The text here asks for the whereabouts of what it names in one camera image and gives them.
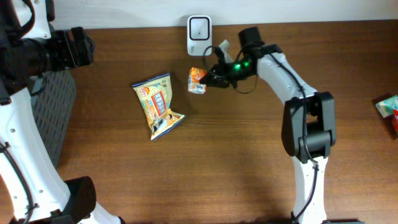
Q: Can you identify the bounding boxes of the red snack packet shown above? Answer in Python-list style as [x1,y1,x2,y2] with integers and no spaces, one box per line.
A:
[392,109,398,134]

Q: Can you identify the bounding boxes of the teal tissue pack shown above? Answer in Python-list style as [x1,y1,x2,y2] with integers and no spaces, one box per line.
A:
[375,95,397,118]

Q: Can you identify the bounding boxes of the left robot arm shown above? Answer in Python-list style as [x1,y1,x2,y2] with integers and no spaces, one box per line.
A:
[1,1,123,223]

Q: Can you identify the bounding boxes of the right black cable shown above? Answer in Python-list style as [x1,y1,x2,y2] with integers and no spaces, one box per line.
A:
[201,43,321,224]

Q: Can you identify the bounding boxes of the grey plastic mesh basket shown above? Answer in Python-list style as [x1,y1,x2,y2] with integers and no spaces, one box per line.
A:
[31,70,76,167]

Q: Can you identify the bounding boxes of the white barcode scanner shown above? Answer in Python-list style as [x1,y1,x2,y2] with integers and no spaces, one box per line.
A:
[187,15,213,56]

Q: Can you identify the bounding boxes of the orange tissue pack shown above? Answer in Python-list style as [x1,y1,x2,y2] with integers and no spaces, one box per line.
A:
[188,67,206,94]

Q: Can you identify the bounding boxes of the yellow snack bag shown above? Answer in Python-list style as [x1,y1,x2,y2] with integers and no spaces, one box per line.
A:
[131,73,185,141]

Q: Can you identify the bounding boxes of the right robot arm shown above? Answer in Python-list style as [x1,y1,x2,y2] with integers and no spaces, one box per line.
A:
[200,41,336,223]

